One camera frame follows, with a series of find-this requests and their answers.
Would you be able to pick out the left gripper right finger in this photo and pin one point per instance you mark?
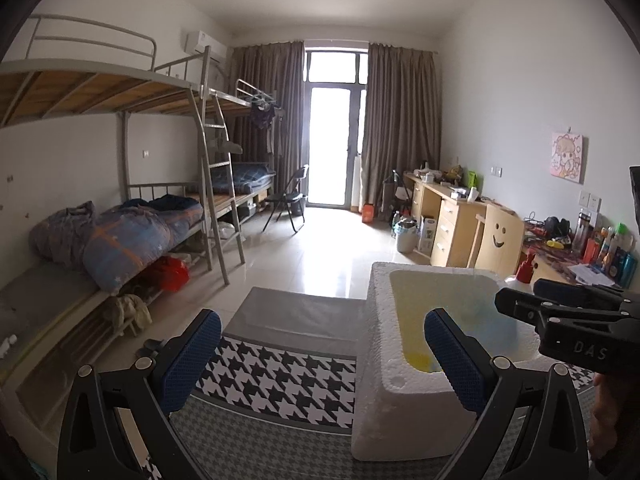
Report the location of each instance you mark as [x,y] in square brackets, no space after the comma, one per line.
[462,358]

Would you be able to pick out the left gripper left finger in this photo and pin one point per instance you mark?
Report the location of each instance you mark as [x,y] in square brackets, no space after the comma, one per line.
[181,361]

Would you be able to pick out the right hand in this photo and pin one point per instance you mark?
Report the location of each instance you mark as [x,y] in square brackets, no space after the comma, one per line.
[614,427]

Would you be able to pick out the papers on desk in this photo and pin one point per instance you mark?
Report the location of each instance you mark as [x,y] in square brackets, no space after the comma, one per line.
[589,276]

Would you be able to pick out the teal bottle on desk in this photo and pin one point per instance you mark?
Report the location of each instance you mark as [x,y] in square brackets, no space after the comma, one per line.
[628,270]

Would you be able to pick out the wooden desk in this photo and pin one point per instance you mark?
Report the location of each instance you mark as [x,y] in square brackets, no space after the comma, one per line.
[452,222]
[552,263]

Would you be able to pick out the red plastic bag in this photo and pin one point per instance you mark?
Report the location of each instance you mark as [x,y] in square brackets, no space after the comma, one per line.
[167,273]

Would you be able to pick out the white foam box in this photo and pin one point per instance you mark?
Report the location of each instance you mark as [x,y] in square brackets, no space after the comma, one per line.
[405,408]

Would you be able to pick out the white lotion pump bottle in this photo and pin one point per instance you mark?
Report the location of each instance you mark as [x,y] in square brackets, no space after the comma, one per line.
[526,270]

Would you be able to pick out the houndstooth tablecloth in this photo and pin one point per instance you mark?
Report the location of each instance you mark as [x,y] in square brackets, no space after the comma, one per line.
[276,401]

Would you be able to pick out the smiley wooden chair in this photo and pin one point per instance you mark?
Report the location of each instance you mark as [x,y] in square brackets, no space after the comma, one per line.
[498,241]

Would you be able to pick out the blue plaid quilt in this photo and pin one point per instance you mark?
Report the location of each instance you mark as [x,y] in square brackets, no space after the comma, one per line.
[115,246]

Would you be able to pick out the far wooden desk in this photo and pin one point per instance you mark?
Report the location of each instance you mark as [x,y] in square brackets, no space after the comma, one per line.
[452,222]

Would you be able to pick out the white bucket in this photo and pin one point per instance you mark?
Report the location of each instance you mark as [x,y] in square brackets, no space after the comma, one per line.
[407,235]

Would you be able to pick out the black folding chair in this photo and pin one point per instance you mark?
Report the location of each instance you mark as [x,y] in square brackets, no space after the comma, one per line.
[289,199]

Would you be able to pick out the orange container on floor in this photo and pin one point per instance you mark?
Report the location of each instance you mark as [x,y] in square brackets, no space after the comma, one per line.
[367,213]

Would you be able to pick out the metal bunk bed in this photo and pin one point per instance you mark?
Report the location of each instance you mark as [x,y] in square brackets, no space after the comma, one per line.
[88,114]

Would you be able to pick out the brown curtain right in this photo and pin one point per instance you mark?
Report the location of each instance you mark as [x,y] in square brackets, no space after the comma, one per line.
[402,127]

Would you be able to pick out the brown curtain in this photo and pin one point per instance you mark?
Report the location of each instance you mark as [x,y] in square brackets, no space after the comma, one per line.
[270,78]
[402,127]

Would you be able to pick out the brown curtain left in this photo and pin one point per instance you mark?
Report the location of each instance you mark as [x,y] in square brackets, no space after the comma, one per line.
[270,78]

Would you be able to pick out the white air conditioner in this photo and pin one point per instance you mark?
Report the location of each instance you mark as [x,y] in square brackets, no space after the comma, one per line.
[197,42]

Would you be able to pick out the wall picture canvas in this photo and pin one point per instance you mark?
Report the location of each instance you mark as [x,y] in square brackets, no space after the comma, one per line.
[567,153]

